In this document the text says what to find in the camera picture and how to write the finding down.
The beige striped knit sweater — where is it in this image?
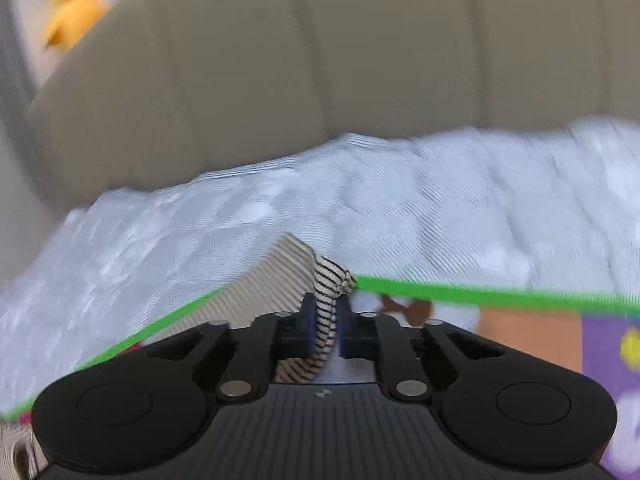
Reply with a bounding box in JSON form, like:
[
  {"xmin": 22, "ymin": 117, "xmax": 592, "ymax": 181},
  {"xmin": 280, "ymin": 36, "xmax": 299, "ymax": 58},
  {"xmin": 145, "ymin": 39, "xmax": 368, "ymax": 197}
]
[{"xmin": 1, "ymin": 236, "xmax": 355, "ymax": 479}]

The white quilted mattress cover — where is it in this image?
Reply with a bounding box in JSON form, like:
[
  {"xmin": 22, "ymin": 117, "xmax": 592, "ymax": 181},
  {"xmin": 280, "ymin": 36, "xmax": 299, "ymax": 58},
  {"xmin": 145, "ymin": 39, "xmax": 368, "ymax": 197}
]
[{"xmin": 1, "ymin": 117, "xmax": 639, "ymax": 413}]

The colourful cartoon play mat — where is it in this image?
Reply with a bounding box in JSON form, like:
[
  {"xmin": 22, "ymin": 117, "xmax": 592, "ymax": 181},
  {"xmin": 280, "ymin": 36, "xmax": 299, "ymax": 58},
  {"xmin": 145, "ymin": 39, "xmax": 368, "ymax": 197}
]
[{"xmin": 0, "ymin": 274, "xmax": 640, "ymax": 480}]

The beige padded headboard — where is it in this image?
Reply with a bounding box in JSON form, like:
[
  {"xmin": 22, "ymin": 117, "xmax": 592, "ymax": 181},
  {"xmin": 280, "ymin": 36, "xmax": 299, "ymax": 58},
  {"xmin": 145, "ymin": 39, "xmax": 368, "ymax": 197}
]
[{"xmin": 29, "ymin": 0, "xmax": 639, "ymax": 207}]

